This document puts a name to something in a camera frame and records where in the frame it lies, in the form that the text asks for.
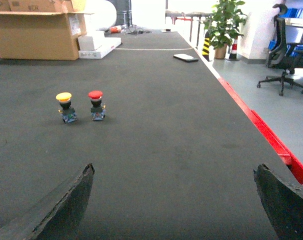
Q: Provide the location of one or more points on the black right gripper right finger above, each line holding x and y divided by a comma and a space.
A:
282, 201

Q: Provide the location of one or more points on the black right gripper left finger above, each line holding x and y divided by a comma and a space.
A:
56, 216

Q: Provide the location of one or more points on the yellow mushroom push button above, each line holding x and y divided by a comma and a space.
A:
67, 112

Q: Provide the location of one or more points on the red mushroom push button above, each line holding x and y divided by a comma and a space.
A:
98, 109

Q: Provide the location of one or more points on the black office chair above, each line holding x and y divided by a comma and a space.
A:
284, 55

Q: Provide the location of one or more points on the red white traffic cone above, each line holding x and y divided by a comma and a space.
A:
233, 52

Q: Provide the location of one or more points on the yellow black striped cone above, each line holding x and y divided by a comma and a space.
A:
206, 46

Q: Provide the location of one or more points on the white small box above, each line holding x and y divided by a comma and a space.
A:
91, 41

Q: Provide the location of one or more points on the white flat box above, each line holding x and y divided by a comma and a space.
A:
110, 43

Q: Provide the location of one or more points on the potted green plant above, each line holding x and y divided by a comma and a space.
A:
224, 25

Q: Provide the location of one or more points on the large cardboard box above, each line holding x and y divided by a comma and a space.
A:
42, 29

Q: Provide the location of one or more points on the white foam roll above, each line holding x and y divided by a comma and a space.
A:
101, 15

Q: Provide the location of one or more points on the red table edge rail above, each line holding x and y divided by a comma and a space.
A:
289, 159

